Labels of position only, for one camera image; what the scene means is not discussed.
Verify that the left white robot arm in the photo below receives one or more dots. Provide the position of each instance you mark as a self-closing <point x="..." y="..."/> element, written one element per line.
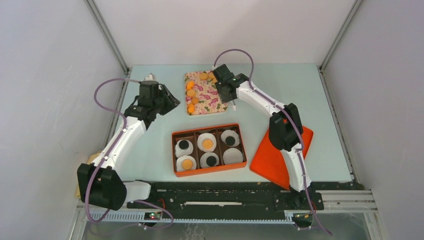
<point x="99" y="181"/>

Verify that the white paper cup back-left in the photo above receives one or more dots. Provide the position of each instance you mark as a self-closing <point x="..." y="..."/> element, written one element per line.
<point x="179" y="152"/>

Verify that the black cookie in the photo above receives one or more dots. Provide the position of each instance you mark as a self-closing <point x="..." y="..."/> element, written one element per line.
<point x="211" y="161"/>
<point x="230" y="141"/>
<point x="184" y="144"/>

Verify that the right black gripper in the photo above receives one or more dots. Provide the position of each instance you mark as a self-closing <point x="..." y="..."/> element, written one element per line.
<point x="223" y="99"/>

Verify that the tan cloth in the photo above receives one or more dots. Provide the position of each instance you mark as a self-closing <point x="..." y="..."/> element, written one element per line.
<point x="89" y="161"/>

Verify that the metal tongs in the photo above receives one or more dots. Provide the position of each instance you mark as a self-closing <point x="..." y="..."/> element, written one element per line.
<point x="233" y="105"/>

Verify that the floral tray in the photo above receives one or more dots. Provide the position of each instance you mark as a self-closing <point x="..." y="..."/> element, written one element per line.
<point x="209" y="100"/>

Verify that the round orange cookie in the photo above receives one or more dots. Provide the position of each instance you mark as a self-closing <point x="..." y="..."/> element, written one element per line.
<point x="203" y="76"/>
<point x="187" y="164"/>
<point x="194" y="100"/>
<point x="211" y="75"/>
<point x="191" y="93"/>
<point x="208" y="144"/>

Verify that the white paper cup back-right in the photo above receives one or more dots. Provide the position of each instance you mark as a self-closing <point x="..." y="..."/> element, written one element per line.
<point x="229" y="132"/>

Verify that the white paper cup front-left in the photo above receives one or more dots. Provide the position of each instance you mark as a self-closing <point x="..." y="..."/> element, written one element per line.
<point x="179" y="161"/>

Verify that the orange tin box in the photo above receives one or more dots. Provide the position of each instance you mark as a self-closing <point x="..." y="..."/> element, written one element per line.
<point x="192" y="135"/>

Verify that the white paper cup back-middle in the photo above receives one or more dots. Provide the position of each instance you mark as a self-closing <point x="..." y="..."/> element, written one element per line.
<point x="204" y="136"/>

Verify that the orange tin lid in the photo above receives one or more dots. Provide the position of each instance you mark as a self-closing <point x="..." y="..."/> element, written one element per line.
<point x="268" y="162"/>

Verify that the white paper cup front-middle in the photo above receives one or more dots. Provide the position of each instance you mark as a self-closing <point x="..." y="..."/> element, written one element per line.
<point x="204" y="157"/>

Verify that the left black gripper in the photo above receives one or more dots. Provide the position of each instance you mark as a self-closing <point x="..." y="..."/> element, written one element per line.
<point x="171" y="101"/>

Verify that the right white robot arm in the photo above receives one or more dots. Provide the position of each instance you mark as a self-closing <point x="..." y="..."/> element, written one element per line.
<point x="284" y="129"/>

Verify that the white paper cup front-right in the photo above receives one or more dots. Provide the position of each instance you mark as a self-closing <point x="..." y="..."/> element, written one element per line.
<point x="232" y="156"/>

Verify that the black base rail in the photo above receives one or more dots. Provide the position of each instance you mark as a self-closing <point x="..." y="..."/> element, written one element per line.
<point x="230" y="200"/>

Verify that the orange fish cookie top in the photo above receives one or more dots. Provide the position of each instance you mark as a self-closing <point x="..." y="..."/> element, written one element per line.
<point x="189" y="85"/>

